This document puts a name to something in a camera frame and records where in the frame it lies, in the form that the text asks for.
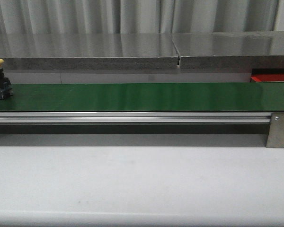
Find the grey stone counter slab left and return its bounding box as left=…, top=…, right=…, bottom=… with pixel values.
left=0, top=34, right=178, bottom=70

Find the grey stone counter slab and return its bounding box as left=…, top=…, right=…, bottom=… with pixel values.
left=172, top=31, right=284, bottom=70
left=0, top=34, right=178, bottom=70

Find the aluminium conveyor side rail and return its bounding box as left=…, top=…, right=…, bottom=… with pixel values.
left=0, top=112, right=272, bottom=124

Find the grey stone counter slab right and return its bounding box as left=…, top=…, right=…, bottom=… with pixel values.
left=172, top=31, right=284, bottom=70

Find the white pleated curtain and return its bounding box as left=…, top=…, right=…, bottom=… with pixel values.
left=0, top=0, right=279, bottom=34

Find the red plastic tray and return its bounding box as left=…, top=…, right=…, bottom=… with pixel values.
left=251, top=74, right=284, bottom=82

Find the steel conveyor support bracket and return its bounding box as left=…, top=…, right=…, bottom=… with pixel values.
left=266, top=112, right=284, bottom=148

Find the green conveyor belt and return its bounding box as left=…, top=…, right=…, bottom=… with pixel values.
left=0, top=82, right=284, bottom=112

